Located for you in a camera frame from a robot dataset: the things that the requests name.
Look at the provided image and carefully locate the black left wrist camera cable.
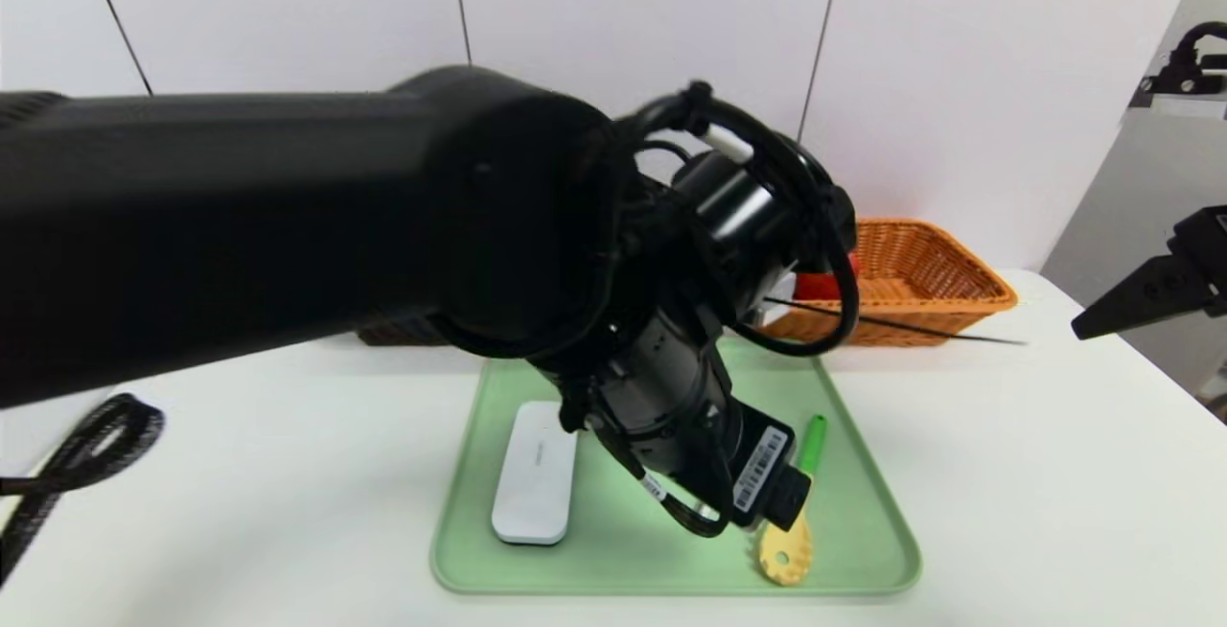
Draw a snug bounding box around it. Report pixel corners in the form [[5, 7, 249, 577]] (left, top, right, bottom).
[[623, 81, 861, 360]]

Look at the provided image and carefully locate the orange wicker basket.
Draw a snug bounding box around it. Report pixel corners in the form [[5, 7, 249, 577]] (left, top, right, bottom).
[[757, 218, 1019, 348]]

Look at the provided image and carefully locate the white whiteboard eraser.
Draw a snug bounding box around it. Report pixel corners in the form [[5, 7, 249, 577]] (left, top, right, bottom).
[[492, 402, 580, 546]]

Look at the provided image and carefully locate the yellow spoon with green handle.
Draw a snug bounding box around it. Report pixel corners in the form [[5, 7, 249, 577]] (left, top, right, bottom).
[[759, 414, 828, 588]]

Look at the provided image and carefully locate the light green plastic tray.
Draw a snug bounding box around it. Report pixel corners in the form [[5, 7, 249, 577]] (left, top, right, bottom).
[[431, 337, 923, 596]]

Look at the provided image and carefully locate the red apple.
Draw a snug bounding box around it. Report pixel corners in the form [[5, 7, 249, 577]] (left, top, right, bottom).
[[794, 261, 861, 303]]

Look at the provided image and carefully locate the dark brown wicker basket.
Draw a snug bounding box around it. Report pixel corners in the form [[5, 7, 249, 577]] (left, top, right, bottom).
[[357, 318, 453, 348]]

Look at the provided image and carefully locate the thin black cable tie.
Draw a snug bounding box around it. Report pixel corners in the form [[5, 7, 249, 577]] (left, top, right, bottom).
[[765, 297, 1029, 347]]

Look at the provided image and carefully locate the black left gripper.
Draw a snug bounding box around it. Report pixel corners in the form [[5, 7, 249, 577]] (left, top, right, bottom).
[[674, 394, 813, 533]]

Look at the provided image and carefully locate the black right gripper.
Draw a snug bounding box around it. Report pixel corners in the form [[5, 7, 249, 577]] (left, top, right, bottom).
[[1070, 205, 1227, 340]]

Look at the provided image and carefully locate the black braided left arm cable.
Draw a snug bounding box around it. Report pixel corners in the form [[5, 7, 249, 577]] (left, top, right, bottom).
[[0, 394, 166, 590]]

